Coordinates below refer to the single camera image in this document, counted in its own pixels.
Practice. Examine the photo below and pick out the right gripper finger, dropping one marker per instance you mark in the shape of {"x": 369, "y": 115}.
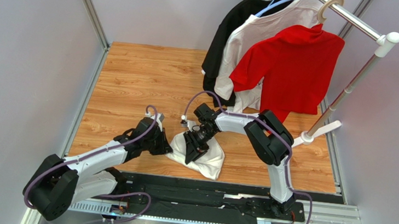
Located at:
{"x": 202, "y": 146}
{"x": 190, "y": 141}

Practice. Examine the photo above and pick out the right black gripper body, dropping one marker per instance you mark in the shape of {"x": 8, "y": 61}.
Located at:
{"x": 194, "y": 142}

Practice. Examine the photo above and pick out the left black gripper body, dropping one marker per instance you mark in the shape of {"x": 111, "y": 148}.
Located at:
{"x": 150, "y": 144}

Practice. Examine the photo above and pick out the white cloth napkin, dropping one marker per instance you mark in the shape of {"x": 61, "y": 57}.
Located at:
{"x": 209, "y": 165}

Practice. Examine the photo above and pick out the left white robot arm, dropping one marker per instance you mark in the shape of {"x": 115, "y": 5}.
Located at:
{"x": 60, "y": 182}

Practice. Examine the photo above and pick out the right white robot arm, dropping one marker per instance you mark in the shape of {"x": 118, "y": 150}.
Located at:
{"x": 271, "y": 141}

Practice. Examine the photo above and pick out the red t-shirt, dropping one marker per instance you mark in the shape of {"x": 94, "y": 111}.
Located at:
{"x": 295, "y": 68}

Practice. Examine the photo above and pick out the black t-shirt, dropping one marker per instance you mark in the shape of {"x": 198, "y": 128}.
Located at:
{"x": 234, "y": 19}

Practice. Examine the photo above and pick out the blue hanger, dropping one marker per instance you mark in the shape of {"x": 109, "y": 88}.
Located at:
{"x": 271, "y": 6}

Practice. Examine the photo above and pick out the white flower print t-shirt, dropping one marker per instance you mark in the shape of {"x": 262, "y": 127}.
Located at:
{"x": 254, "y": 30}

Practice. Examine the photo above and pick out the wooden hanger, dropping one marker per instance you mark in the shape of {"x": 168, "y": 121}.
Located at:
{"x": 320, "y": 15}

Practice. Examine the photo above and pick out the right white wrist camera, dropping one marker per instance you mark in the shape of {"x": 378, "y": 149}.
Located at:
{"x": 186, "y": 123}

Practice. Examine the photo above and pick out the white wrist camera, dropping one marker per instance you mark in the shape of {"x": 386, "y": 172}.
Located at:
{"x": 159, "y": 117}
{"x": 186, "y": 123}

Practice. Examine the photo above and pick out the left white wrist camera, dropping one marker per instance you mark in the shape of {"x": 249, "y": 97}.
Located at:
{"x": 159, "y": 117}

